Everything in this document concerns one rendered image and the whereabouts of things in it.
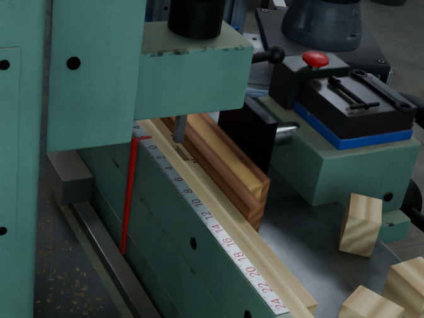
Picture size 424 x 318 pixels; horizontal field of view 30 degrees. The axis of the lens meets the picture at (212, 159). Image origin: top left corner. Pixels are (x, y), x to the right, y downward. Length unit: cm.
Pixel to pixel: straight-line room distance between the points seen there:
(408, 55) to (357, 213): 310
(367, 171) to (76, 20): 38
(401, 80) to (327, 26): 212
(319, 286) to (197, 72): 23
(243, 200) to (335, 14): 76
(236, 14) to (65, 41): 102
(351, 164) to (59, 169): 34
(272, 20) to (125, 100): 90
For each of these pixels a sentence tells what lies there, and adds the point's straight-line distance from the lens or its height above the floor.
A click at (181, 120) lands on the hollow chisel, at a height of 98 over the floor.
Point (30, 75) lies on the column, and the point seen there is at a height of 110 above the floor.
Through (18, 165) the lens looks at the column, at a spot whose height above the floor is 102.
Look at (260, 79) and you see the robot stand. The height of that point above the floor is 73.
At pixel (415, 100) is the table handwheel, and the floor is 95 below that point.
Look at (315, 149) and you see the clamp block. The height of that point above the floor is 96.
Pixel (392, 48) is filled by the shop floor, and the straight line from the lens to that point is 388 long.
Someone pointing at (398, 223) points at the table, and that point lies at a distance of 92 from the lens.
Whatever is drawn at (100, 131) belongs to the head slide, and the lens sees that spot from 68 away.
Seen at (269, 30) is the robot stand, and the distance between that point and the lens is 150.
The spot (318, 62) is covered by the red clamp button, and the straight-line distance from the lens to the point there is 88.
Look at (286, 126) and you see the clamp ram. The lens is 86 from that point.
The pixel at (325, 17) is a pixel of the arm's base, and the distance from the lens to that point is 145.
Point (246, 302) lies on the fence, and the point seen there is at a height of 94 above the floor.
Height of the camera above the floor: 136
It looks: 31 degrees down
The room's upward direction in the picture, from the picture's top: 10 degrees clockwise
